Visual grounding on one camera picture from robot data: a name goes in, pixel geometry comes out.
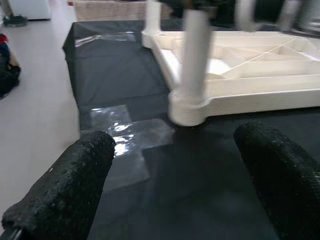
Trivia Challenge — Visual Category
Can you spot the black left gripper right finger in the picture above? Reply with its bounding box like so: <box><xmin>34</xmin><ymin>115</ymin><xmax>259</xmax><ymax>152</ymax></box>
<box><xmin>233</xmin><ymin>119</ymin><xmax>320</xmax><ymax>240</ymax></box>

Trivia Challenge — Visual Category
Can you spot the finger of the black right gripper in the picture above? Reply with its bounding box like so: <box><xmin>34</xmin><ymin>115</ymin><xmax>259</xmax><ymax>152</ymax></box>
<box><xmin>186</xmin><ymin>0</ymin><xmax>218</xmax><ymax>12</ymax></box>

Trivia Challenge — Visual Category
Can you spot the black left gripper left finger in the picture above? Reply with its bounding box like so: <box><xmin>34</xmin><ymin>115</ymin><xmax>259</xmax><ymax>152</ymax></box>
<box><xmin>1</xmin><ymin>130</ymin><xmax>116</xmax><ymax>240</ymax></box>

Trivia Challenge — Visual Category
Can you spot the clear tape cross patch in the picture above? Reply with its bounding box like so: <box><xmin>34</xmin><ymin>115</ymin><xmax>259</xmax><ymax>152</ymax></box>
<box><xmin>79</xmin><ymin>103</ymin><xmax>176</xmax><ymax>193</ymax></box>

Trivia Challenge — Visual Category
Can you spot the clear tape strip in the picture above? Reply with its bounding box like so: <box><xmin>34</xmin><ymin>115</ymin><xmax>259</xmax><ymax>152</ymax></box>
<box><xmin>73</xmin><ymin>31</ymin><xmax>137</xmax><ymax>48</ymax></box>

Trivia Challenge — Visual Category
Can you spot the black tablecloth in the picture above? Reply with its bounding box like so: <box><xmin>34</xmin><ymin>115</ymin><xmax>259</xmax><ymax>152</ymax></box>
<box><xmin>61</xmin><ymin>19</ymin><xmax>320</xmax><ymax>240</ymax></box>

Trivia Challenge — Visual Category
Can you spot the black fabric bag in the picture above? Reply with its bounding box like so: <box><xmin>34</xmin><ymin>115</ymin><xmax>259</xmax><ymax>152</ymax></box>
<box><xmin>0</xmin><ymin>56</ymin><xmax>22</xmax><ymax>100</ymax></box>

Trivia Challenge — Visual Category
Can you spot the white cabinet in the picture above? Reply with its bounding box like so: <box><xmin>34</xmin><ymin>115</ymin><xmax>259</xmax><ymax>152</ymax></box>
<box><xmin>9</xmin><ymin>0</ymin><xmax>52</xmax><ymax>21</ymax></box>

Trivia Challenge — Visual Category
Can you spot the small black floor item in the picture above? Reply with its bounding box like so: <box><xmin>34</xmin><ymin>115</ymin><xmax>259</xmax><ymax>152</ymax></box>
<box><xmin>2</xmin><ymin>15</ymin><xmax>28</xmax><ymax>27</ymax></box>

